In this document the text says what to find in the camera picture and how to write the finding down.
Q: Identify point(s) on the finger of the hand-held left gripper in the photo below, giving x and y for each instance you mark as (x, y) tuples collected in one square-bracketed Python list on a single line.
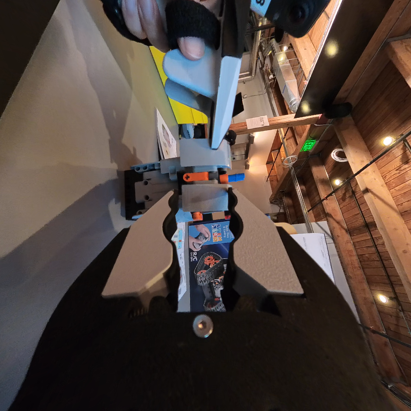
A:
[(224, 96)]

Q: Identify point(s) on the green exit sign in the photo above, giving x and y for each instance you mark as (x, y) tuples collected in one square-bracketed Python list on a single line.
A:
[(308, 145)]

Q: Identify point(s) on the grey building block robot model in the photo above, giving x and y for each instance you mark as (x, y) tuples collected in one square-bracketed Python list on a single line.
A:
[(202, 199)]

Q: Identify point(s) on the yellow plastic bin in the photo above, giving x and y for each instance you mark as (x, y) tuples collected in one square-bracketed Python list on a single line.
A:
[(186, 114)]

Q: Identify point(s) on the person's left hand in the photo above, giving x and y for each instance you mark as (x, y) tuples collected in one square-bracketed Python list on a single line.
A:
[(144, 19)]

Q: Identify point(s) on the wooden beam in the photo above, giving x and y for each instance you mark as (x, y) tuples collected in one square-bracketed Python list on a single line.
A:
[(282, 122)]

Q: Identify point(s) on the white paper sign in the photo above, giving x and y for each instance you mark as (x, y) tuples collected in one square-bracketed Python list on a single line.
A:
[(257, 122)]

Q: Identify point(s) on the black round fixture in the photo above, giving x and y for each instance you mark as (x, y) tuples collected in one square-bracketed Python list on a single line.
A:
[(337, 110)]

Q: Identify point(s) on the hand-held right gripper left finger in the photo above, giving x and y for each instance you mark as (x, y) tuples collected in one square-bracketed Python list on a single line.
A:
[(138, 257)]

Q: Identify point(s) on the black tan cardboard flap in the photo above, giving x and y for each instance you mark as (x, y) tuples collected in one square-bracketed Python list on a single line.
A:
[(238, 104)]

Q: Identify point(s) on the sticker sheet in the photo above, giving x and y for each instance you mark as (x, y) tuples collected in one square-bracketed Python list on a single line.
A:
[(165, 138)]

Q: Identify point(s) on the blue robot kit box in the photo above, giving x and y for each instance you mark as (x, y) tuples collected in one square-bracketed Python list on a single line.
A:
[(208, 257)]

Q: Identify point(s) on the white board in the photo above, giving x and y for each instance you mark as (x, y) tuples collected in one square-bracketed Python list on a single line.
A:
[(314, 253)]

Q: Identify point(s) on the grey desk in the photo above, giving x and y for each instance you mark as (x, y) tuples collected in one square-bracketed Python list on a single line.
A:
[(64, 144)]

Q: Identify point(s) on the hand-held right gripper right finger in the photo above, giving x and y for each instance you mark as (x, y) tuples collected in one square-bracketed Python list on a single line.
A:
[(266, 257)]

